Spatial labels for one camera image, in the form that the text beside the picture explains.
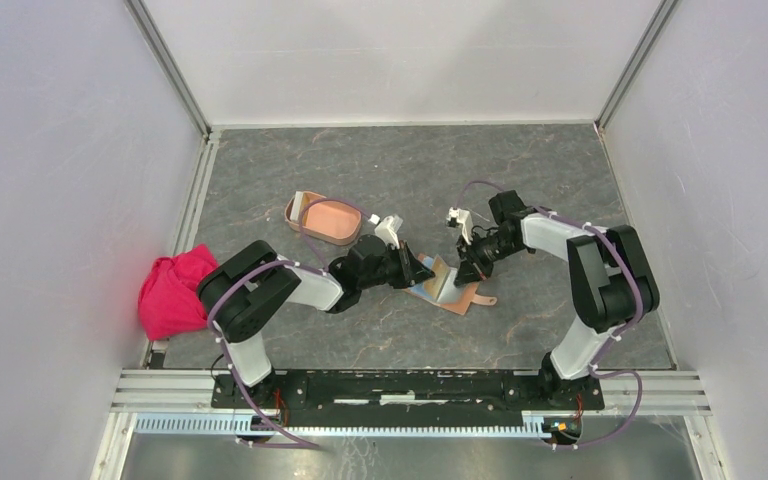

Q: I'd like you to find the tan leather card holder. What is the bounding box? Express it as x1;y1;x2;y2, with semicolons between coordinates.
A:
406;254;498;315

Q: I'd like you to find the red crumpled cloth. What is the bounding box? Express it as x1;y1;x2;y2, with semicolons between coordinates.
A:
137;244;218;342

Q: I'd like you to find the pink oval tray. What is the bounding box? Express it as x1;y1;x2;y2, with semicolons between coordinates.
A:
284;191;363;246

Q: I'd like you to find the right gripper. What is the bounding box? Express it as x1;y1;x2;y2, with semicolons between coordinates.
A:
454;229;523;287

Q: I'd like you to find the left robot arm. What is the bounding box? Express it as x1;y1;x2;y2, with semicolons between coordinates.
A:
196;235;435;408

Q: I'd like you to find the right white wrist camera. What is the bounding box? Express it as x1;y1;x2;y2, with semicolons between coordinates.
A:
446;207;473;245

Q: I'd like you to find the orange credit card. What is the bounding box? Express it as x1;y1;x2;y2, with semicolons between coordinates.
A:
408;278;446;302

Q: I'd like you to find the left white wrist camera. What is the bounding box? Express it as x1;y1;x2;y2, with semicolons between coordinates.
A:
370;215;403;249

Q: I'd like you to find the white toothed cable duct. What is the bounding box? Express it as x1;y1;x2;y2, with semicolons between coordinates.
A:
134;413;550;440

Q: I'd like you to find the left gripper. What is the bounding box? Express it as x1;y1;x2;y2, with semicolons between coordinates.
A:
359;240;435;290

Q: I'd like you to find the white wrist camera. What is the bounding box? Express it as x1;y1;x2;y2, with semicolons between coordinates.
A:
370;215;403;249
446;207;473;245

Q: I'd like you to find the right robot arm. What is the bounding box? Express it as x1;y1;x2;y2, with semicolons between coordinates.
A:
447;190;660;408

